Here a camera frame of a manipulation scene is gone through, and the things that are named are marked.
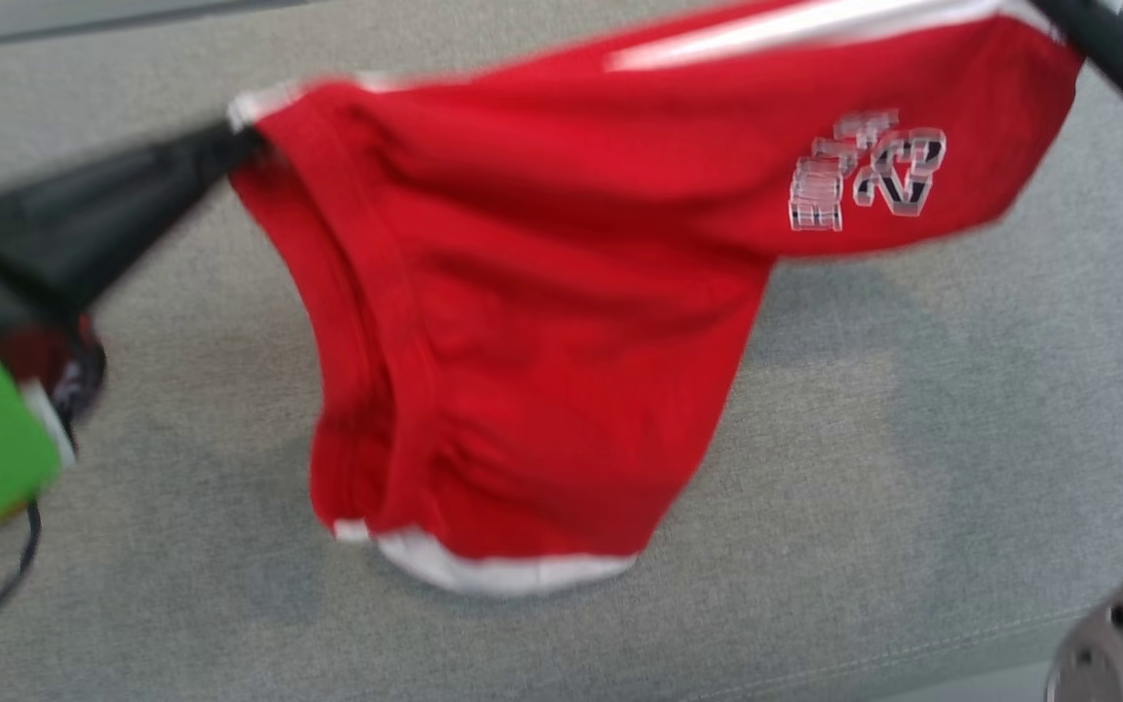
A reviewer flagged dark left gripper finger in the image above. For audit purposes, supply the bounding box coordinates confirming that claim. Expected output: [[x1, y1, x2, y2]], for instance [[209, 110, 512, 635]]
[[0, 125, 266, 315]]

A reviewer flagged red and white basketball jersey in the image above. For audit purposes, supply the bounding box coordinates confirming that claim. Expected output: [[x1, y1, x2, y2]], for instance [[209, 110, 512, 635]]
[[0, 0, 1085, 621]]

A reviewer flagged grey upholstered sofa cushion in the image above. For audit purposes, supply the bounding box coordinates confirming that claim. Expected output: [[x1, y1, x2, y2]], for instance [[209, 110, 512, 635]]
[[0, 0, 1123, 702]]

